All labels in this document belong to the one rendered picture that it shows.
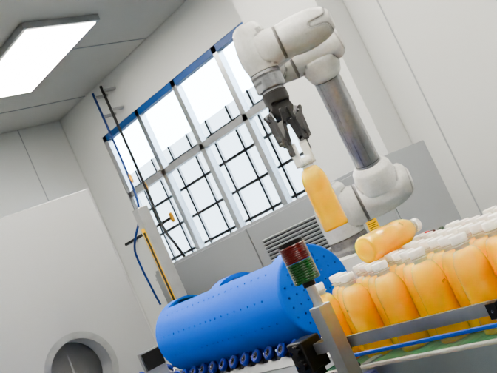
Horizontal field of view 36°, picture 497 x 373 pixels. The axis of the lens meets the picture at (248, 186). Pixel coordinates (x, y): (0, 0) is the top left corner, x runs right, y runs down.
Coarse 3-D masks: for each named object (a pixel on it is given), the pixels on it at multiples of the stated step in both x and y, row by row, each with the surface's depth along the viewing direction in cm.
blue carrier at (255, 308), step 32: (320, 256) 236; (224, 288) 254; (256, 288) 234; (288, 288) 226; (160, 320) 292; (192, 320) 268; (224, 320) 250; (256, 320) 236; (288, 320) 224; (192, 352) 275; (224, 352) 262
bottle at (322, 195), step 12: (312, 168) 217; (312, 180) 215; (324, 180) 216; (312, 192) 216; (324, 192) 215; (312, 204) 218; (324, 204) 215; (336, 204) 215; (324, 216) 215; (336, 216) 214; (324, 228) 216
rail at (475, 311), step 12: (444, 312) 166; (456, 312) 164; (468, 312) 161; (480, 312) 159; (396, 324) 179; (408, 324) 176; (420, 324) 173; (432, 324) 170; (444, 324) 167; (348, 336) 193; (360, 336) 190; (372, 336) 187; (384, 336) 183; (396, 336) 180; (324, 348) 203
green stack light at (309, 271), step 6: (306, 258) 172; (294, 264) 172; (300, 264) 172; (306, 264) 172; (312, 264) 173; (288, 270) 174; (294, 270) 172; (300, 270) 172; (306, 270) 172; (312, 270) 172; (318, 270) 175; (294, 276) 173; (300, 276) 172; (306, 276) 172; (312, 276) 172; (318, 276) 173; (294, 282) 173; (300, 282) 172; (306, 282) 172
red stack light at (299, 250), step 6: (288, 246) 172; (294, 246) 172; (300, 246) 173; (306, 246) 174; (282, 252) 174; (288, 252) 172; (294, 252) 172; (300, 252) 172; (306, 252) 173; (282, 258) 175; (288, 258) 173; (294, 258) 172; (300, 258) 172; (288, 264) 173
